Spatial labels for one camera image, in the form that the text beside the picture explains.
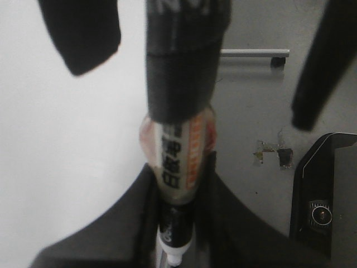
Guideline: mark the black tripod leg left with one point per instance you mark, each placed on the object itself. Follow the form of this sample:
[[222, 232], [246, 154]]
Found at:
[[85, 33]]

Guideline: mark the black equipment case with knob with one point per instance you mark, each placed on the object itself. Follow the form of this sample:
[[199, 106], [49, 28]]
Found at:
[[323, 212]]

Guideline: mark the black tripod leg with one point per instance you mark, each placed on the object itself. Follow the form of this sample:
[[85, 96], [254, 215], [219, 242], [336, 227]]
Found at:
[[85, 33], [332, 51]]

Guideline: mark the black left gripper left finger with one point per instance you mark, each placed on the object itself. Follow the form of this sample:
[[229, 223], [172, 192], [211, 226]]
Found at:
[[123, 236]]

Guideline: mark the whiteboard marker black cap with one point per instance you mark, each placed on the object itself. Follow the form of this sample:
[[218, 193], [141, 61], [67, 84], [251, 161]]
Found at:
[[183, 47]]

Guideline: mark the black tripod leg right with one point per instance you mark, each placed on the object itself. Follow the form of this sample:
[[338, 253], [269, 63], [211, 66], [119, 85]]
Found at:
[[332, 51]]

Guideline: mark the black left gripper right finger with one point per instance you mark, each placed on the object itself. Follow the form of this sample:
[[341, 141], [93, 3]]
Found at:
[[228, 234]]

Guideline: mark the torn tape patch on wall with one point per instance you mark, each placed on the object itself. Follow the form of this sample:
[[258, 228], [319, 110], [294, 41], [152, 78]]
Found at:
[[280, 150]]

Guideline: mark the grey metal wall shelf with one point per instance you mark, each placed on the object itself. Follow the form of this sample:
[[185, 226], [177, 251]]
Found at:
[[277, 56]]

